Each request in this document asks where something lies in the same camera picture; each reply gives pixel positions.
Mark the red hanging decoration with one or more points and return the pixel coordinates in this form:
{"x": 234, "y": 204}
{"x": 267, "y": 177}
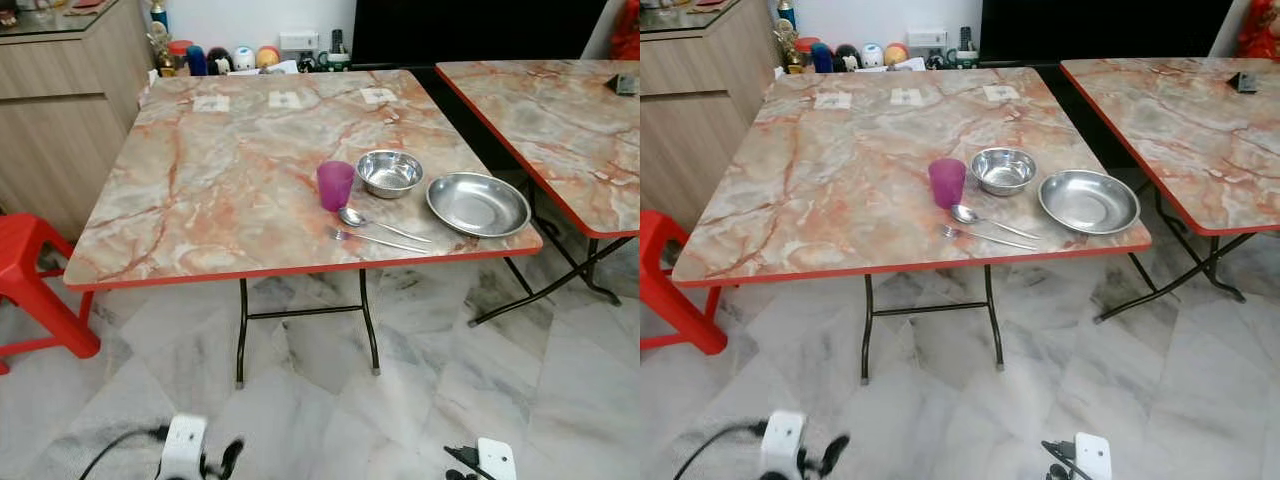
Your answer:
{"x": 627, "y": 30}
{"x": 1260, "y": 30}

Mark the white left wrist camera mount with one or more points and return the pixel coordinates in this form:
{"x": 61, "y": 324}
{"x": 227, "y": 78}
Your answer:
{"x": 783, "y": 445}
{"x": 183, "y": 448}

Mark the small black box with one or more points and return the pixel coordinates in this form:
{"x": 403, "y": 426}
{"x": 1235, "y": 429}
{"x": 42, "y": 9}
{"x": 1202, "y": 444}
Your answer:
{"x": 1244, "y": 82}
{"x": 624, "y": 85}

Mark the black television screen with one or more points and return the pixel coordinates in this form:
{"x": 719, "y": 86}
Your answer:
{"x": 1100, "y": 30}
{"x": 480, "y": 30}

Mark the red flat tray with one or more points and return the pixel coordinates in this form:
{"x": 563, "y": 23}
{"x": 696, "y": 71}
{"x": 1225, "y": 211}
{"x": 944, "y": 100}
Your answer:
{"x": 88, "y": 5}
{"x": 712, "y": 4}

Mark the stainless steel bowl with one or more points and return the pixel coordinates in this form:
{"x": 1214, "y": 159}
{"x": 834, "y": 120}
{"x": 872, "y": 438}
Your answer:
{"x": 1003, "y": 170}
{"x": 390, "y": 173}

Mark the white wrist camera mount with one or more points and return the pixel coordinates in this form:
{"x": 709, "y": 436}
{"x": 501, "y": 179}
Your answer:
{"x": 783, "y": 445}
{"x": 1093, "y": 457}
{"x": 183, "y": 448}
{"x": 497, "y": 460}

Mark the white square table sticker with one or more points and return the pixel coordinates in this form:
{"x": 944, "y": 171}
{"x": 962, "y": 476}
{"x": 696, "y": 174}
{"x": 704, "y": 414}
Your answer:
{"x": 907, "y": 96}
{"x": 211, "y": 103}
{"x": 833, "y": 100}
{"x": 1001, "y": 93}
{"x": 285, "y": 99}
{"x": 378, "y": 96}

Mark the white round toy figure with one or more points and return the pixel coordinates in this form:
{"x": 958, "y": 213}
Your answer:
{"x": 244, "y": 58}
{"x": 872, "y": 55}

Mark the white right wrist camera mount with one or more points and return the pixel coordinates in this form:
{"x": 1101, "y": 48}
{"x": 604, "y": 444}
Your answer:
{"x": 1093, "y": 457}
{"x": 497, "y": 460}

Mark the red round toy figure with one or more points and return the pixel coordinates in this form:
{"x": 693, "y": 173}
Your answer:
{"x": 179, "y": 55}
{"x": 805, "y": 50}

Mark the gold trophy with blue ball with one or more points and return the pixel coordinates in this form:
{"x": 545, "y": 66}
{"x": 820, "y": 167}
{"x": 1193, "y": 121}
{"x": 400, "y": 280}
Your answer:
{"x": 788, "y": 38}
{"x": 160, "y": 40}

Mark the black round toy figure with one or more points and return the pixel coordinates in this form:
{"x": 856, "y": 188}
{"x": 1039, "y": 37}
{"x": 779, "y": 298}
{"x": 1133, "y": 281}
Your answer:
{"x": 847, "y": 58}
{"x": 220, "y": 60}

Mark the white wall socket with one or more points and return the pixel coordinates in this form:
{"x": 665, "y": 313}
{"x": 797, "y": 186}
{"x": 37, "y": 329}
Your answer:
{"x": 298, "y": 41}
{"x": 926, "y": 39}

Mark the light wooden cabinet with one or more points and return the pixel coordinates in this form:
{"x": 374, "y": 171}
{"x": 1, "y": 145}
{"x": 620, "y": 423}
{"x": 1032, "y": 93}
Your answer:
{"x": 700, "y": 120}
{"x": 60, "y": 120}

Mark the orange round toy figure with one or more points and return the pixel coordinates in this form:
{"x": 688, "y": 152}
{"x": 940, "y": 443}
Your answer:
{"x": 896, "y": 54}
{"x": 268, "y": 56}

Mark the red plastic stool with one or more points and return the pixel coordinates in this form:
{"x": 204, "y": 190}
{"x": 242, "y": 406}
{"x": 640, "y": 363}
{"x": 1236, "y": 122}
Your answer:
{"x": 665, "y": 280}
{"x": 25, "y": 260}

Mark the marble-top folding table red edge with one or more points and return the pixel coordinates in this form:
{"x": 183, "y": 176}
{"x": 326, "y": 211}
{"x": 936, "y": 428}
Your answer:
{"x": 230, "y": 170}
{"x": 570, "y": 130}
{"x": 1190, "y": 130}
{"x": 840, "y": 170}

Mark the stainless steel fork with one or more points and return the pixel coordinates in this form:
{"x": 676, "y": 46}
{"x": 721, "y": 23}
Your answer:
{"x": 372, "y": 240}
{"x": 985, "y": 237}

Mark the stainless steel plate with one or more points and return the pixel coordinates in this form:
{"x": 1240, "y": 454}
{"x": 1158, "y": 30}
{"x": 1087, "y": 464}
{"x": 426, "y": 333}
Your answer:
{"x": 1089, "y": 202}
{"x": 478, "y": 205}

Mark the purple plastic cup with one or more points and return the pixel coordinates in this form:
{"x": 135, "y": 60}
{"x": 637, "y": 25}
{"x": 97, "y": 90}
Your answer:
{"x": 335, "y": 188}
{"x": 946, "y": 185}

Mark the stainless steel spoon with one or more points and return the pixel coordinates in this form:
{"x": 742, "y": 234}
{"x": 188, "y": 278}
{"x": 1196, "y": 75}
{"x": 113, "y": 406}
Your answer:
{"x": 964, "y": 213}
{"x": 351, "y": 216}

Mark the blue round toy figure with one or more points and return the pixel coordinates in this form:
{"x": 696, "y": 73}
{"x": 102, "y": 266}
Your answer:
{"x": 822, "y": 60}
{"x": 197, "y": 62}

